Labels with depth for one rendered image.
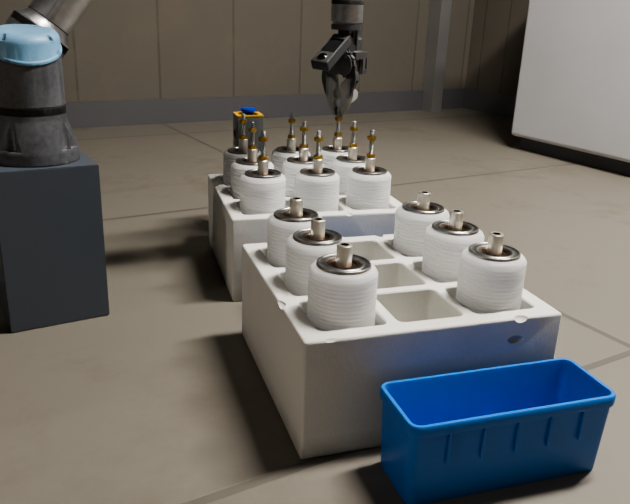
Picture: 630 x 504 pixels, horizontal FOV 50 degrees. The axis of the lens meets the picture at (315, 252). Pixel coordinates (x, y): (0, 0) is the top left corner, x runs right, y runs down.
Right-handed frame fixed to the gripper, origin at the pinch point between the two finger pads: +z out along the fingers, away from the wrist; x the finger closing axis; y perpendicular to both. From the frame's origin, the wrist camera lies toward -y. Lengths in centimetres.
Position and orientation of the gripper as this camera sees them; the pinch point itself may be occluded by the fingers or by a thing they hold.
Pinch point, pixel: (337, 110)
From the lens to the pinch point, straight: 168.3
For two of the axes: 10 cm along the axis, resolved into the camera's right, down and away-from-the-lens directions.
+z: -0.4, 9.4, 3.4
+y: 5.4, -2.7, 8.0
